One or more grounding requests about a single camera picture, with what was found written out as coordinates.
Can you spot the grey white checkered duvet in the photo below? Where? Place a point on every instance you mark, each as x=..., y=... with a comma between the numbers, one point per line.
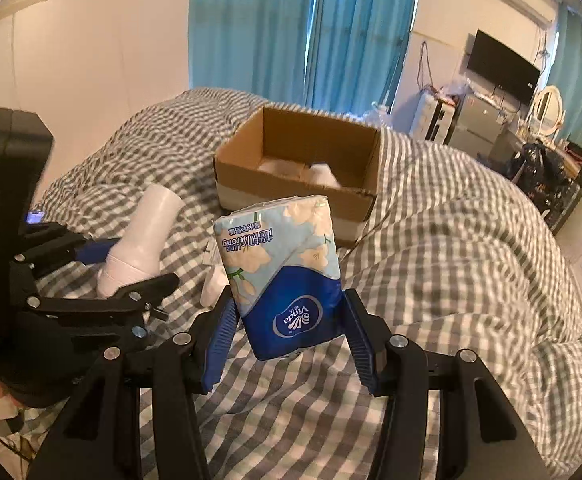
x=454, y=255

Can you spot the silver mini fridge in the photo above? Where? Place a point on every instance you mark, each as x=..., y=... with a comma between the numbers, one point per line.
x=476, y=126

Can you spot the clear water jug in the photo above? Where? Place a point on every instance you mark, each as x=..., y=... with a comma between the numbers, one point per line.
x=378, y=116

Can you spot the smartphone with lit screen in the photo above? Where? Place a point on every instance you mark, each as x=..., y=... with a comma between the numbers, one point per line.
x=34, y=217

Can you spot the teal right window curtain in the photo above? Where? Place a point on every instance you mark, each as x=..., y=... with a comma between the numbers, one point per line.
x=566, y=73

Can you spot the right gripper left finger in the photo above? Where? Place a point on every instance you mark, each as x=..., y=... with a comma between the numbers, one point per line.
x=97, y=433

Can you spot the grey white sock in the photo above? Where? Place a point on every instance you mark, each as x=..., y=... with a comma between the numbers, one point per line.
x=320, y=174

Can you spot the open cardboard box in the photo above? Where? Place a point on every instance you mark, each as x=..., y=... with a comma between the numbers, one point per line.
x=279, y=153

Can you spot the blue floral tissue pack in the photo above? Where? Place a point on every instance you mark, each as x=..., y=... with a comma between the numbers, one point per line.
x=282, y=265

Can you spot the black wall television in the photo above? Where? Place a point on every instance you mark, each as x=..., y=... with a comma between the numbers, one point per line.
x=503, y=67

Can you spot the white oval vanity mirror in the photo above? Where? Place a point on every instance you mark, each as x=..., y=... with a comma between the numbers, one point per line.
x=546, y=114

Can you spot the white hair dryer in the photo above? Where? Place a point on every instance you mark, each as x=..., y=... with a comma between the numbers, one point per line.
x=136, y=256

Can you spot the black bags pile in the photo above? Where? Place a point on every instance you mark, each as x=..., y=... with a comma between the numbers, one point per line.
x=551, y=178

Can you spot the blue window curtain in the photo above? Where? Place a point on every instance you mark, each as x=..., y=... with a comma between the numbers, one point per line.
x=337, y=55

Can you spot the white printed cream tube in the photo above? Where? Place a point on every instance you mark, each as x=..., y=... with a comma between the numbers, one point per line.
x=215, y=279

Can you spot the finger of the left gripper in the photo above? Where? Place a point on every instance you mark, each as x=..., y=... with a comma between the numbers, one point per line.
x=126, y=300
x=46, y=247

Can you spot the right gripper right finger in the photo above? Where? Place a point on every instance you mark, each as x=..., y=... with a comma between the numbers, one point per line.
x=481, y=435

